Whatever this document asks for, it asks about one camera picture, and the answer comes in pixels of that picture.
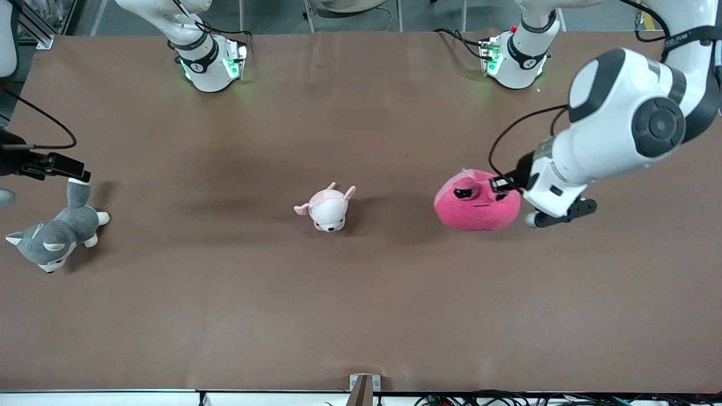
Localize beige round stand base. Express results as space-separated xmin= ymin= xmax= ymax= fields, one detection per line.
xmin=312 ymin=0 xmax=391 ymax=14

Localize grey white husky plush toy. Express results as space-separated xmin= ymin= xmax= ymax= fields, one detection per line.
xmin=6 ymin=179 xmax=111 ymax=274

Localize round hot pink plush toy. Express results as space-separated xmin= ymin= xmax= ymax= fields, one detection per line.
xmin=433 ymin=168 xmax=522 ymax=232

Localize brown table cover sheet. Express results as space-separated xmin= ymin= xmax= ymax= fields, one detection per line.
xmin=0 ymin=31 xmax=722 ymax=394

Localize pink white puppy plush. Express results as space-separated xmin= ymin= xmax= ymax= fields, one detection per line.
xmin=293 ymin=182 xmax=357 ymax=233

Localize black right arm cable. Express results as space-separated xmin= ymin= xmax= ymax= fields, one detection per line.
xmin=0 ymin=87 xmax=78 ymax=150

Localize tangled black floor cables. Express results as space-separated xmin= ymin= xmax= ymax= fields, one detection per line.
xmin=415 ymin=389 xmax=722 ymax=406

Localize black right base cable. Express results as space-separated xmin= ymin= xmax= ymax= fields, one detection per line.
xmin=166 ymin=0 xmax=253 ymax=63

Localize aluminium frame profile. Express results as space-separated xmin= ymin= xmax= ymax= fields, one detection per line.
xmin=17 ymin=0 xmax=55 ymax=50

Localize metal table edge bracket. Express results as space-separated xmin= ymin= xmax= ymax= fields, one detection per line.
xmin=349 ymin=373 xmax=382 ymax=406

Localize white table edge strip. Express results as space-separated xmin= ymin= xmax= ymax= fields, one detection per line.
xmin=0 ymin=389 xmax=418 ymax=406

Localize black left base cable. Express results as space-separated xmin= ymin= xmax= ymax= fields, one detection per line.
xmin=433 ymin=27 xmax=487 ymax=61

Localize black base cable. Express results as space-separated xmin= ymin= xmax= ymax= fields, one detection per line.
xmin=433 ymin=27 xmax=487 ymax=61
xmin=166 ymin=0 xmax=253 ymax=63

